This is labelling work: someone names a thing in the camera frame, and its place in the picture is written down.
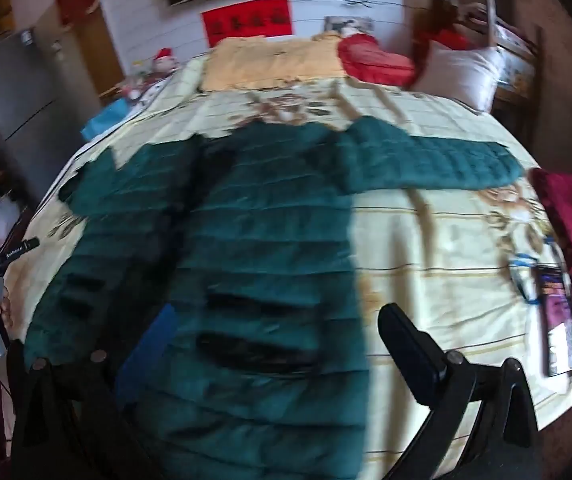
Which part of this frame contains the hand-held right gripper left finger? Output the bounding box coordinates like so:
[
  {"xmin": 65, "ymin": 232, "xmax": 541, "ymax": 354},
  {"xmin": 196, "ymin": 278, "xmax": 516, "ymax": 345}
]
[{"xmin": 8, "ymin": 304, "xmax": 181, "ymax": 480}]

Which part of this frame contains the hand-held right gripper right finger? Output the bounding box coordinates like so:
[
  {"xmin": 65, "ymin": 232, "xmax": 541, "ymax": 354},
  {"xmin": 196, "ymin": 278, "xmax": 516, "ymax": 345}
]
[{"xmin": 377, "ymin": 303, "xmax": 542, "ymax": 480}]

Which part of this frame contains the green quilted jacket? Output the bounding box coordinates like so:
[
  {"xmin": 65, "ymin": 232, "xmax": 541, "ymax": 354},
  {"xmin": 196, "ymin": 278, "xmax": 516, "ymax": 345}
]
[{"xmin": 23, "ymin": 116, "xmax": 525, "ymax": 480}]

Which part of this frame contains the white plastic bag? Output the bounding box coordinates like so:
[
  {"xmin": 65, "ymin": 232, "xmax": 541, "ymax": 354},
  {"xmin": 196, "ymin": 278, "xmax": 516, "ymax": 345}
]
[{"xmin": 0, "ymin": 192, "xmax": 23, "ymax": 242}]

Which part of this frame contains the cream floral bed quilt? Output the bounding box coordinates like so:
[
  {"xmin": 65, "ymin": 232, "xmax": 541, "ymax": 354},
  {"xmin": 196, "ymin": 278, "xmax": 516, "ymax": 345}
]
[{"xmin": 3, "ymin": 35, "xmax": 572, "ymax": 466}]

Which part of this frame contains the white and blue small packet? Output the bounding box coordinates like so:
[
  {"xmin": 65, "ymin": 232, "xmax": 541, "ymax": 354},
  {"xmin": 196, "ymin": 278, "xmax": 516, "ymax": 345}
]
[{"xmin": 510, "ymin": 255, "xmax": 539, "ymax": 307}]

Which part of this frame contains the purple flat packet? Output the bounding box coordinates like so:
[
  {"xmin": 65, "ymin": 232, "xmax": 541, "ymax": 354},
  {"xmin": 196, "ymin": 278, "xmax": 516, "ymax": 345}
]
[{"xmin": 536, "ymin": 264, "xmax": 572, "ymax": 377}]

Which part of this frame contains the grey refrigerator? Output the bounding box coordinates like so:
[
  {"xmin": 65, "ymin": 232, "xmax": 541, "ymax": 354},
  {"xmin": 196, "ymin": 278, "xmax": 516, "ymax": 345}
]
[{"xmin": 0, "ymin": 27, "xmax": 98, "ymax": 161}]

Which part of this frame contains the wooden door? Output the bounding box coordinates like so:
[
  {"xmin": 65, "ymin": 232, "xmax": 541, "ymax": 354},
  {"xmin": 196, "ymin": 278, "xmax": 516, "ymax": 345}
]
[{"xmin": 63, "ymin": 5, "xmax": 124, "ymax": 93}]

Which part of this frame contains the pink plush toy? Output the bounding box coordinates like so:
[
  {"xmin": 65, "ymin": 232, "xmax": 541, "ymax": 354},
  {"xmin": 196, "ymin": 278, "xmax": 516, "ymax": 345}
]
[{"xmin": 152, "ymin": 47, "xmax": 181, "ymax": 80}]

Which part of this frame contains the white pillow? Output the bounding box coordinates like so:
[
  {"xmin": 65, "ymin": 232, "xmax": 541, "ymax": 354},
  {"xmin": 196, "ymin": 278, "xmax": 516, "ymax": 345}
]
[{"xmin": 413, "ymin": 40, "xmax": 506, "ymax": 112}]

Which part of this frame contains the red frilled pillow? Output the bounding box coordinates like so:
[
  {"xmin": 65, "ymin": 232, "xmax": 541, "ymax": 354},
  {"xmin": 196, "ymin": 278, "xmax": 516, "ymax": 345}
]
[{"xmin": 337, "ymin": 32, "xmax": 417, "ymax": 87}]

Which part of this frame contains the yellow frilled pillow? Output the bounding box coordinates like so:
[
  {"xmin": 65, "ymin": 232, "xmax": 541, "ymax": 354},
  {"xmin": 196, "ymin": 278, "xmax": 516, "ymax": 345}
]
[{"xmin": 201, "ymin": 35, "xmax": 351, "ymax": 92}]

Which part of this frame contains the red cloth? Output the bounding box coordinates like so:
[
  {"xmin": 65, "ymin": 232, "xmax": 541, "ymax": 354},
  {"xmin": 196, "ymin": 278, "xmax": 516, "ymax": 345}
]
[{"xmin": 416, "ymin": 7, "xmax": 471, "ymax": 53}]

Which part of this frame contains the red wall banner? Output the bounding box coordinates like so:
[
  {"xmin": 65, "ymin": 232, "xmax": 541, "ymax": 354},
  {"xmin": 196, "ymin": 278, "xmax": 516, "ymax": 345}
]
[{"xmin": 201, "ymin": 0, "xmax": 293, "ymax": 47}]

